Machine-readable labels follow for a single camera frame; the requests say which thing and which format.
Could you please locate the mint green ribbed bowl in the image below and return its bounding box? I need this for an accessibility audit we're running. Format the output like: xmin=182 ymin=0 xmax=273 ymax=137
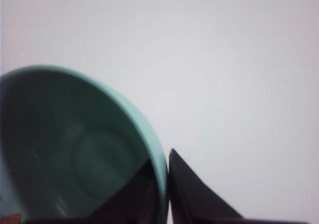
xmin=0 ymin=65 xmax=168 ymax=224

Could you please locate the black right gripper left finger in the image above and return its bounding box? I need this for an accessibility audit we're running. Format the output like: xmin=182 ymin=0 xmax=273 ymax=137
xmin=84 ymin=159 xmax=159 ymax=224

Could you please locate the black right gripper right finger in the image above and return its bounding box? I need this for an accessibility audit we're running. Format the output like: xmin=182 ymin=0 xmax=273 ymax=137
xmin=169 ymin=149 xmax=245 ymax=224

